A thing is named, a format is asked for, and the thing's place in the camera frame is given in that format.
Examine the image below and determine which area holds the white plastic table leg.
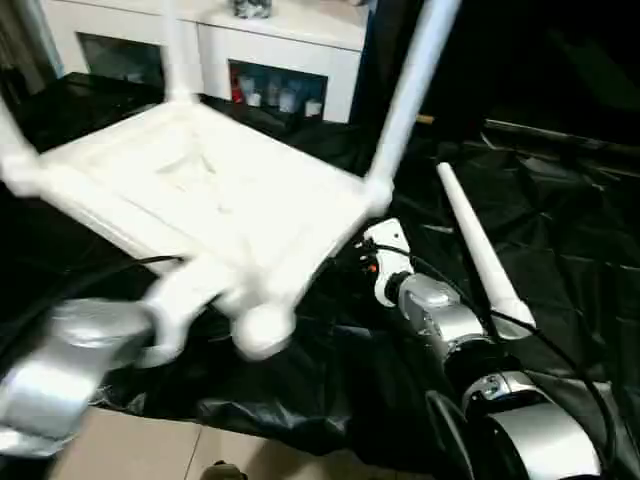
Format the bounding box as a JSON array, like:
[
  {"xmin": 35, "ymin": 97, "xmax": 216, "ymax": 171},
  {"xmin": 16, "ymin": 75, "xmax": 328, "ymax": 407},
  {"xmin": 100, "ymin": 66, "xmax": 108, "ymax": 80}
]
[
  {"xmin": 159, "ymin": 0, "xmax": 203, "ymax": 109},
  {"xmin": 434, "ymin": 160, "xmax": 537, "ymax": 344},
  {"xmin": 0, "ymin": 95, "xmax": 43, "ymax": 198},
  {"xmin": 361, "ymin": 0, "xmax": 464, "ymax": 218}
]

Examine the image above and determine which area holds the white plastic table top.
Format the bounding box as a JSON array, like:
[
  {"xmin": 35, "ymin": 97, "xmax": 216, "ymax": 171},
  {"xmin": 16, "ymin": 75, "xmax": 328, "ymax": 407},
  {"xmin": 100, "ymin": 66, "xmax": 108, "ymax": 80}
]
[{"xmin": 0, "ymin": 98, "xmax": 397, "ymax": 363}]

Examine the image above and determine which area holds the black plastic mat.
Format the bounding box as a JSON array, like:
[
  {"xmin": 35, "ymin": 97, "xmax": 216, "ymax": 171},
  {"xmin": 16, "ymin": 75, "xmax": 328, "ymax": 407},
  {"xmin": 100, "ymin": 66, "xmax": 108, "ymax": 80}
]
[{"xmin": 0, "ymin": 72, "xmax": 640, "ymax": 476}]

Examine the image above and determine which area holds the long black bar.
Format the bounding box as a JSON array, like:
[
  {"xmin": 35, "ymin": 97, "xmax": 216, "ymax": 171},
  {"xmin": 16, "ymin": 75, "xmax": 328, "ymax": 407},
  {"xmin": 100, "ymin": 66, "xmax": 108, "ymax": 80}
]
[{"xmin": 483, "ymin": 118, "xmax": 640, "ymax": 159}]

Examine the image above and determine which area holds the white cabinet with glass doors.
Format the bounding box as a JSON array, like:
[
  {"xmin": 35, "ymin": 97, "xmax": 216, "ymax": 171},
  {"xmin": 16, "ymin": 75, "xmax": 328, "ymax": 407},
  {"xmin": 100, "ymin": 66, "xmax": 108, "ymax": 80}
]
[{"xmin": 35, "ymin": 0, "xmax": 368, "ymax": 125}]

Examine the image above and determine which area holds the grey object on cabinet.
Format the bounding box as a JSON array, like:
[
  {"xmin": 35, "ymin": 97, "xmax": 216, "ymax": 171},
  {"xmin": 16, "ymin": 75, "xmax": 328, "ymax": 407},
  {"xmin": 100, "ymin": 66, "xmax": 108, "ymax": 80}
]
[{"xmin": 232, "ymin": 0, "xmax": 275, "ymax": 20}]

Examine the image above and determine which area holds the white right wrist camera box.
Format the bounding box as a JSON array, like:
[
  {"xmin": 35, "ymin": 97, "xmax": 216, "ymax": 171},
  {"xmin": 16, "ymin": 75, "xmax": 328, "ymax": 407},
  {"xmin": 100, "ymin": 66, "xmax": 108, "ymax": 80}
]
[{"xmin": 357, "ymin": 219, "xmax": 414, "ymax": 310}]

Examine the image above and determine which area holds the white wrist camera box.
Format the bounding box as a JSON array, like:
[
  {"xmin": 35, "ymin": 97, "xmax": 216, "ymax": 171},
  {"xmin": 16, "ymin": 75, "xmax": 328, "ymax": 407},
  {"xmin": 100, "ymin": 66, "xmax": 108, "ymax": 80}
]
[
  {"xmin": 138, "ymin": 260, "xmax": 243, "ymax": 368},
  {"xmin": 357, "ymin": 219, "xmax": 414, "ymax": 310}
]

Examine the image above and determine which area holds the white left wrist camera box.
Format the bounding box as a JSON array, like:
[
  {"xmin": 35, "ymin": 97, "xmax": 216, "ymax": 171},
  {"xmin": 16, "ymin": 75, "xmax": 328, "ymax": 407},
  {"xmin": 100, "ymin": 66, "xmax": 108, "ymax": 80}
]
[{"xmin": 138, "ymin": 260, "xmax": 243, "ymax": 368}]

